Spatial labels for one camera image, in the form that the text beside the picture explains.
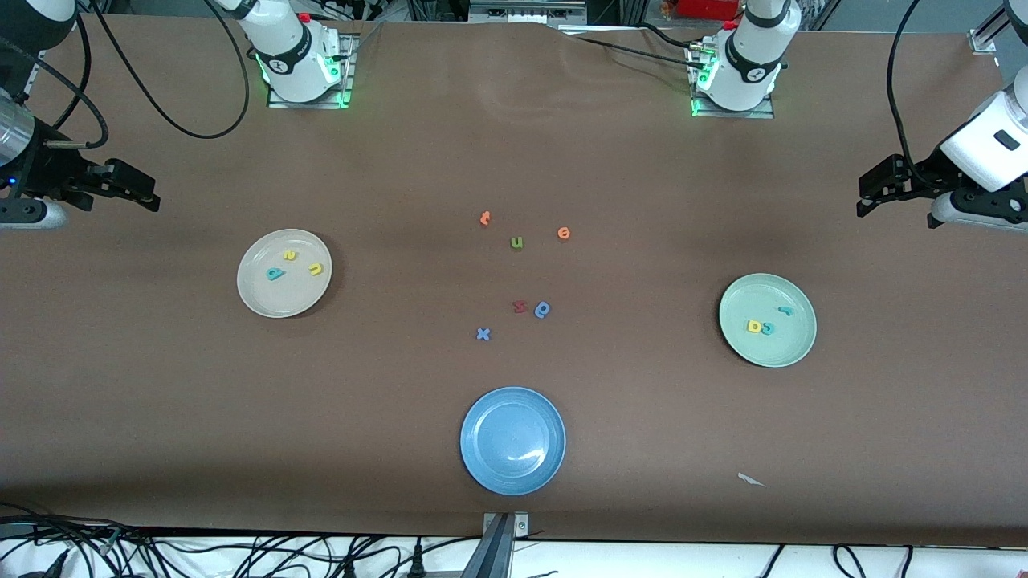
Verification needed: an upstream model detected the beige plate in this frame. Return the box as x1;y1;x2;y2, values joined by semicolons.
237;229;333;319

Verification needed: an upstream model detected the green plate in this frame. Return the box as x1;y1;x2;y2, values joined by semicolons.
719;273;818;368

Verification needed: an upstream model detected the red box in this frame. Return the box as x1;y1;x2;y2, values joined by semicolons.
663;0;744;22

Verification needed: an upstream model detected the grey power strip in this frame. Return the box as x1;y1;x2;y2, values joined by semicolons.
468;0;589;26

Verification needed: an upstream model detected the blue plate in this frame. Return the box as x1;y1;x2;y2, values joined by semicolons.
460;387;567;496

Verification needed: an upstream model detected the aluminium frame rail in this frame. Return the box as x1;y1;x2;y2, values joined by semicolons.
22;28;57;97
968;0;1010;55

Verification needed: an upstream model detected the thin black cable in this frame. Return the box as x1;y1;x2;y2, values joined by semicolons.
52;12;92;125

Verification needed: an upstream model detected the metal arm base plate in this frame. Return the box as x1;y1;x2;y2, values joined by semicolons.
267;36;355;110
689;44;776;120

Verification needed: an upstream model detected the grey floor cable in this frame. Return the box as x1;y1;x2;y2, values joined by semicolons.
0;502;129;556

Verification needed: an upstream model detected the aluminium table bracket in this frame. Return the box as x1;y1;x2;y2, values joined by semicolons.
480;511;530;578

